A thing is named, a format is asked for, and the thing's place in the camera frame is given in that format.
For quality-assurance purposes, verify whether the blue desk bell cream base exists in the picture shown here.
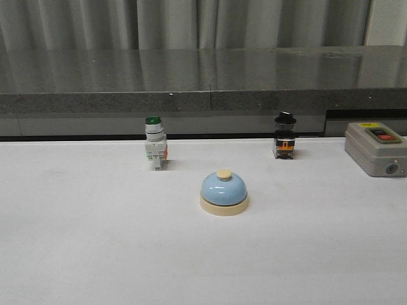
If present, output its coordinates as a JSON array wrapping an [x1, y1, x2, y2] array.
[[200, 169, 249, 217]]

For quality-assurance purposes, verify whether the green push button switch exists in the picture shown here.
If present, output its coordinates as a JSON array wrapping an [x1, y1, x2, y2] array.
[[145, 116, 168, 170]]

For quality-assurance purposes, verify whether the grey curtain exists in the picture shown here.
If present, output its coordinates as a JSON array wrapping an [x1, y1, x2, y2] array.
[[1, 1, 370, 51]]

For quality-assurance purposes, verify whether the grey on off switch box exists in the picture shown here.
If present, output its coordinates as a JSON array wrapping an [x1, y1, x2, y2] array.
[[345, 122, 406, 177]]

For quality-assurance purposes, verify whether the grey stone counter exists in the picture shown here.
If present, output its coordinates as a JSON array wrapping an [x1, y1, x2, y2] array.
[[1, 46, 406, 140]]

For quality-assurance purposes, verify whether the black rotary selector switch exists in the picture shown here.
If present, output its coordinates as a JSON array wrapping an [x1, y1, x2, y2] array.
[[272, 111, 296, 159]]

